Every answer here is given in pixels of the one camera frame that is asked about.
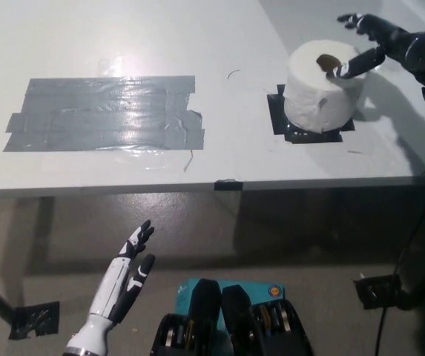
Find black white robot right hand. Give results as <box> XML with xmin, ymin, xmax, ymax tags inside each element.
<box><xmin>326</xmin><ymin>13</ymin><xmax>419</xmax><ymax>80</ymax></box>

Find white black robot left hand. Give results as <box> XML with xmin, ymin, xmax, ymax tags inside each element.
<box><xmin>66</xmin><ymin>219</ymin><xmax>157</xmax><ymax>350</ymax></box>

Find white toilet paper roll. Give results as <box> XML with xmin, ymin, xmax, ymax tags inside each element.
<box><xmin>283</xmin><ymin>39</ymin><xmax>367</xmax><ymax>134</ymax></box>

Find black teal robot body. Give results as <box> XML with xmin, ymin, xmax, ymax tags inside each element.
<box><xmin>148</xmin><ymin>277</ymin><xmax>313</xmax><ymax>356</ymax></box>

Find black floor tape patch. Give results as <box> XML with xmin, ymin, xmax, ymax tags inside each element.
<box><xmin>8</xmin><ymin>300</ymin><xmax>61</xmax><ymax>341</ymax></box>
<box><xmin>352</xmin><ymin>274</ymin><xmax>406</xmax><ymax>311</ymax></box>

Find small black tape piece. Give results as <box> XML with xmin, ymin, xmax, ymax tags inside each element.
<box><xmin>214</xmin><ymin>178</ymin><xmax>243</xmax><ymax>193</ymax></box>

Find grey duct tape patch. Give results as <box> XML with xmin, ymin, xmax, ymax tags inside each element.
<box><xmin>2</xmin><ymin>76</ymin><xmax>205</xmax><ymax>153</ymax></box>

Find thin black cable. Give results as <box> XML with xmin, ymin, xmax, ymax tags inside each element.
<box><xmin>373</xmin><ymin>188</ymin><xmax>425</xmax><ymax>356</ymax></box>

